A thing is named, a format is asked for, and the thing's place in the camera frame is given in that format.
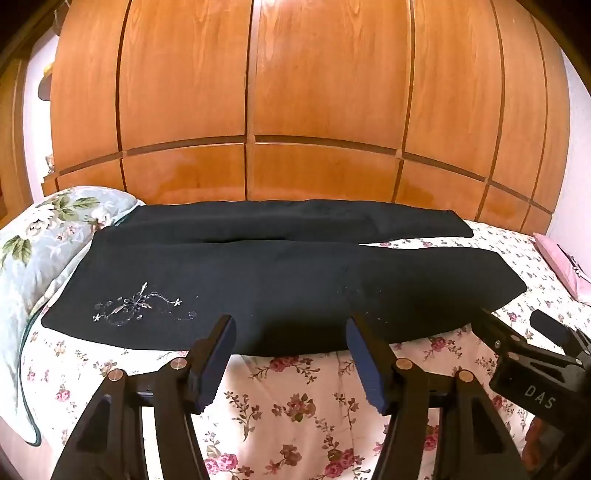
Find light blue floral pillow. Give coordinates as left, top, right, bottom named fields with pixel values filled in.
left=0, top=185, right=146, bottom=446

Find pink pillow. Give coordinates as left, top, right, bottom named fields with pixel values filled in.
left=533, top=232, right=591, bottom=305

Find black embroidered pants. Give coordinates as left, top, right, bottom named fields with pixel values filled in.
left=41, top=198, right=527, bottom=357

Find wooden door frame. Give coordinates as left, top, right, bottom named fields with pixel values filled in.
left=0, top=58, right=33, bottom=220

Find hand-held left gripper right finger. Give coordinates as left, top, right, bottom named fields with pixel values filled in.
left=345, top=315, right=527, bottom=480

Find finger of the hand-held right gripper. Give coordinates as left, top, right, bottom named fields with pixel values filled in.
left=471, top=308, right=527, bottom=356
left=530, top=310, right=571, bottom=344

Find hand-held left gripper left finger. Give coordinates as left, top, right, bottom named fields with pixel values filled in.
left=51, top=315, right=237, bottom=480

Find floral bed sheet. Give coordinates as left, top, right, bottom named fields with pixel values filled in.
left=18, top=219, right=591, bottom=480

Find wooden wardrobe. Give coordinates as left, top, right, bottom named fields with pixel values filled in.
left=41, top=0, right=571, bottom=236

